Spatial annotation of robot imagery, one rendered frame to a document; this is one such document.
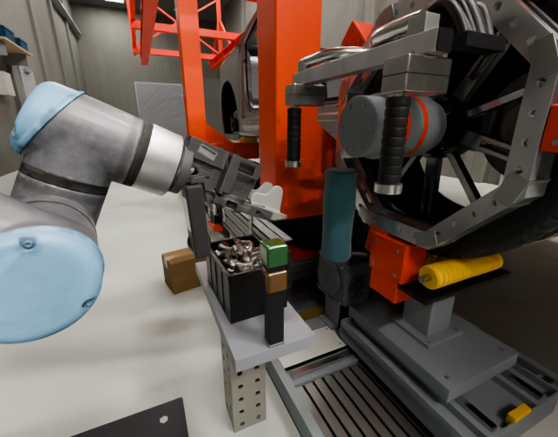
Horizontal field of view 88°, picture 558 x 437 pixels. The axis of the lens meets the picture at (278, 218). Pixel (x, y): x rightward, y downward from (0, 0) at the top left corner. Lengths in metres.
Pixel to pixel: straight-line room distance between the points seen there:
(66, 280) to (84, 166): 0.16
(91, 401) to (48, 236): 1.03
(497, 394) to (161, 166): 1.03
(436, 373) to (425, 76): 0.74
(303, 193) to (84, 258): 0.88
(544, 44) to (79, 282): 0.66
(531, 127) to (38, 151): 0.68
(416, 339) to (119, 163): 0.93
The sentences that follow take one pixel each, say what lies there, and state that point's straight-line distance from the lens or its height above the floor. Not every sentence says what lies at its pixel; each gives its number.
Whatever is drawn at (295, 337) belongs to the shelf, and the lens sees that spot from 0.63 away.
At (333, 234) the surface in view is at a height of 0.57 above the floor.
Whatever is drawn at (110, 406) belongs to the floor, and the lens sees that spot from 1.23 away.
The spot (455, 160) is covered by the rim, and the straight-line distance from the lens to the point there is 0.82.
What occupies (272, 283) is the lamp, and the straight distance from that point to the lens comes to 0.52.
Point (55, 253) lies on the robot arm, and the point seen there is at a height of 0.77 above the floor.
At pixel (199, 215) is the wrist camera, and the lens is 0.44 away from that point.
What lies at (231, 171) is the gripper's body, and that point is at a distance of 0.43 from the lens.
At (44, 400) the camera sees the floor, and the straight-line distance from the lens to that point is 1.35.
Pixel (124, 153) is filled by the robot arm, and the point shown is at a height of 0.82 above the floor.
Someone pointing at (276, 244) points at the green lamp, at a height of 0.66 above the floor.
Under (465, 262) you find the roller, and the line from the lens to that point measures 0.85.
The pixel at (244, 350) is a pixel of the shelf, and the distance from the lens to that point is 0.60.
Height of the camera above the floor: 0.86
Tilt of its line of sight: 18 degrees down
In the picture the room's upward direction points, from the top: straight up
